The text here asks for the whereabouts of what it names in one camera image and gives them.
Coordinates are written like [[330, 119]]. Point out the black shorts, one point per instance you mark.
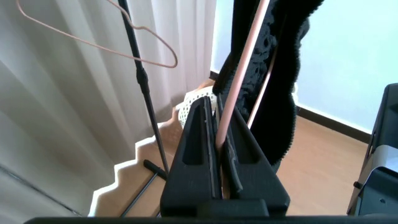
[[280, 93]]

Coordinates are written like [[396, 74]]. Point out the white laundry basket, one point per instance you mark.
[[191, 102]]

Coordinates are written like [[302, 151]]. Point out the beige curtain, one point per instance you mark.
[[77, 109]]

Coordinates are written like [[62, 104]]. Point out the black clothes rack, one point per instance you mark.
[[141, 74]]

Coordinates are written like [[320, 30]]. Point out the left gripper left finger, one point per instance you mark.
[[192, 186]]

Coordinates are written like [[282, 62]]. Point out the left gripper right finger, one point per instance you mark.
[[258, 186]]

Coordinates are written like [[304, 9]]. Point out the pink clothes hanger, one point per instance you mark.
[[93, 45], [239, 71]]

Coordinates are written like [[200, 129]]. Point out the grey curtain wand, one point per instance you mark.
[[40, 191]]

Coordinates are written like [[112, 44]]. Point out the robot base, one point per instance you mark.
[[382, 155]]

